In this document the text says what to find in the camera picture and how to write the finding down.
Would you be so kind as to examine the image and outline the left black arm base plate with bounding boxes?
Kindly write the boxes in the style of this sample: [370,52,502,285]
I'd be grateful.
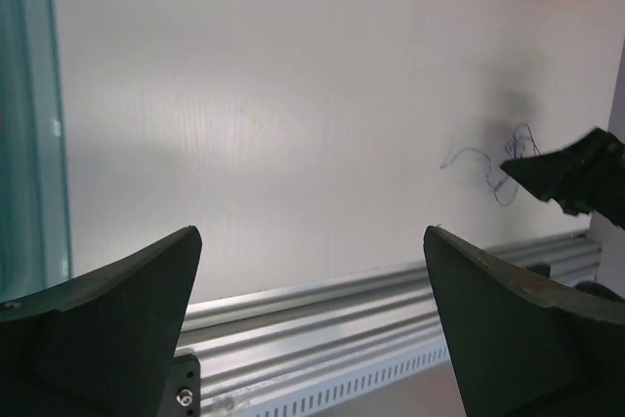
[157,354,201,417]

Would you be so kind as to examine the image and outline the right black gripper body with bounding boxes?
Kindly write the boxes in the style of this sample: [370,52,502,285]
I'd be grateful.
[556,136,624,229]

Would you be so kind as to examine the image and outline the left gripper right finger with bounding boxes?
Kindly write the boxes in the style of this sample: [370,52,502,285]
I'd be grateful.
[424,227,624,416]

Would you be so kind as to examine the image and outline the blue white twisted wire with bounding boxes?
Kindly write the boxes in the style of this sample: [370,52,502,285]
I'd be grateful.
[438,123,542,207]

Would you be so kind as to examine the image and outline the aluminium mounting rail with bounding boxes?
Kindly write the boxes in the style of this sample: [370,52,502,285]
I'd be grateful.
[183,229,604,411]

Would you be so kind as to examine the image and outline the white slotted cable duct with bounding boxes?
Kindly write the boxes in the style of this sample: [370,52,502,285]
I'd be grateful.
[201,339,449,416]

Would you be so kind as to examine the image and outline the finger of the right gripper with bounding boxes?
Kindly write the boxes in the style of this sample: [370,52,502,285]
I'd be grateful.
[500,128,610,202]

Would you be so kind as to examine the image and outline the teal translucent plastic bin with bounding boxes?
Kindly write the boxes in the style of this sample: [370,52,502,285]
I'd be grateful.
[1,0,71,302]

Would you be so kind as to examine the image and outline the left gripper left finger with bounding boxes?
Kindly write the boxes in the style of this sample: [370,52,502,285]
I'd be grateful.
[1,227,202,416]

